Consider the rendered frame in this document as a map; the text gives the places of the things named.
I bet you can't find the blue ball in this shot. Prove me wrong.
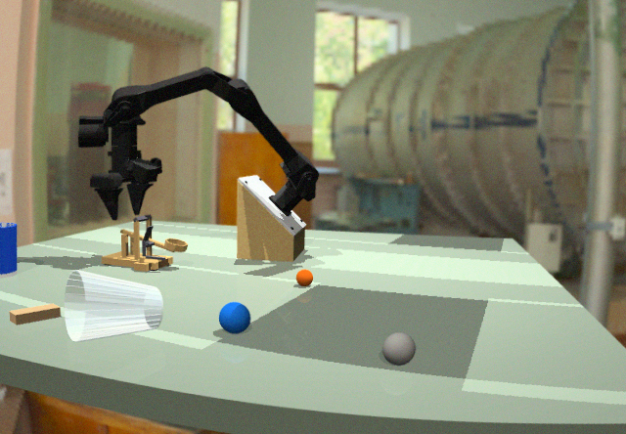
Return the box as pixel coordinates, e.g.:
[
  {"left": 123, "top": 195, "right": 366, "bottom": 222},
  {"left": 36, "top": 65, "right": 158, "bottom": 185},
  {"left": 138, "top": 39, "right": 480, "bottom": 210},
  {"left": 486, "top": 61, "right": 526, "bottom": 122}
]
[{"left": 219, "top": 302, "right": 251, "bottom": 334}]

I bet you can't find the clear plastic cup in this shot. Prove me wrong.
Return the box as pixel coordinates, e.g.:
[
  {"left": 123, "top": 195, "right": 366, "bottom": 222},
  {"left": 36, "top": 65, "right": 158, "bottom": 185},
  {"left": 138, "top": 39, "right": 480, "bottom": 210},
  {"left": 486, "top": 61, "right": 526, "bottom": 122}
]
[{"left": 64, "top": 270, "right": 163, "bottom": 343}]

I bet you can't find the blue cup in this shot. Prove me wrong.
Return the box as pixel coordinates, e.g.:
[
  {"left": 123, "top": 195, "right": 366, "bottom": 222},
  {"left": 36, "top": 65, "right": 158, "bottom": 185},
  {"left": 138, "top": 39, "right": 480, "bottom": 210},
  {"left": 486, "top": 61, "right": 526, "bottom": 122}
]
[{"left": 0, "top": 223, "right": 18, "bottom": 279}]

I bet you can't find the grey ball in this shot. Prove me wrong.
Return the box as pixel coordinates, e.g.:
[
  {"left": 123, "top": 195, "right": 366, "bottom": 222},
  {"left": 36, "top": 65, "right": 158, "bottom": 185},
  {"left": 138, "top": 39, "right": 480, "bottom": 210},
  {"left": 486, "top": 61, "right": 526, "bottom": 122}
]
[{"left": 382, "top": 332, "right": 416, "bottom": 366}]

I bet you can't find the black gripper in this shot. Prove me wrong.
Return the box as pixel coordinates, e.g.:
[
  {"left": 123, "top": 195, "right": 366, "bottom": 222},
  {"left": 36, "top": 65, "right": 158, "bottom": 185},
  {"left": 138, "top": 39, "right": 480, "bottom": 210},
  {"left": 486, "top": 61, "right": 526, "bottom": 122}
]
[{"left": 90, "top": 146, "right": 154, "bottom": 220}]

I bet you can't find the orange ball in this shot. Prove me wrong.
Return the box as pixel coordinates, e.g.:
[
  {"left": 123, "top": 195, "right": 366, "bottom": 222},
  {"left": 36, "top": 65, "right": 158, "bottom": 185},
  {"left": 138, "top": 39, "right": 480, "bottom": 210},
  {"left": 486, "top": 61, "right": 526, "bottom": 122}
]
[{"left": 296, "top": 270, "right": 313, "bottom": 286}]

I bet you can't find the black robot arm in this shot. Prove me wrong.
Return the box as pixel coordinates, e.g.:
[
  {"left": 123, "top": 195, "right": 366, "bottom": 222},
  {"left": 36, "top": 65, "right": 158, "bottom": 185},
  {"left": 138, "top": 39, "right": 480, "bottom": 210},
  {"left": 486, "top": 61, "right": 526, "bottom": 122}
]
[{"left": 78, "top": 66, "right": 319, "bottom": 216}]

